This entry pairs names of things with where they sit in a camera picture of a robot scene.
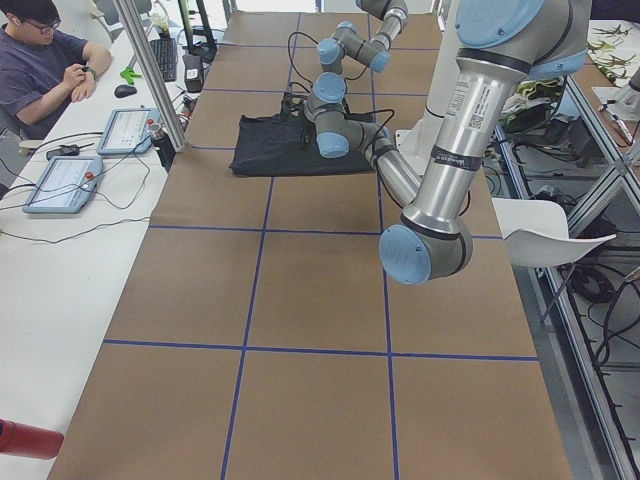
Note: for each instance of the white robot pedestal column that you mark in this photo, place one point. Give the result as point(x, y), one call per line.
point(415, 145)

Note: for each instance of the blue teach pendant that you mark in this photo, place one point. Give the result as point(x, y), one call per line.
point(126, 132)
point(67, 184)

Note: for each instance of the black computer mouse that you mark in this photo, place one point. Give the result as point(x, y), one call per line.
point(124, 90)

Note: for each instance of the aluminium frame post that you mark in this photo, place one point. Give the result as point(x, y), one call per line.
point(129, 17)

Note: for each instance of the red bottle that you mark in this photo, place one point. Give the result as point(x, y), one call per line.
point(18, 439)

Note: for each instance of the brown table mat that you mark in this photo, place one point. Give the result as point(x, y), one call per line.
point(257, 336)

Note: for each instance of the near blue teach pendant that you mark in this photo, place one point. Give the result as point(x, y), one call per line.
point(67, 184)

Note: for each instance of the seated person in blue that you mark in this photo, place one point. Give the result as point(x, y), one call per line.
point(43, 69)

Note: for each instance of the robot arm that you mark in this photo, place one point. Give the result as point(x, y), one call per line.
point(373, 53)
point(495, 45)

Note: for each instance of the green plastic clip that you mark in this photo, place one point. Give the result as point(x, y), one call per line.
point(129, 75)

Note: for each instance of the white chair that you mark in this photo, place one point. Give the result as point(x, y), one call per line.
point(537, 235)

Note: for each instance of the far blue teach pendant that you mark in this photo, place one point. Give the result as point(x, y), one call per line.
point(126, 132)

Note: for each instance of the black keyboard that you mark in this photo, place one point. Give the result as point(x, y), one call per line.
point(164, 51)

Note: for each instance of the black printed t-shirt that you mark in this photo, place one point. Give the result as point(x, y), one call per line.
point(268, 147)

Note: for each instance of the black thermos bottle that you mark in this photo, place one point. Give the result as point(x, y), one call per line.
point(162, 143)

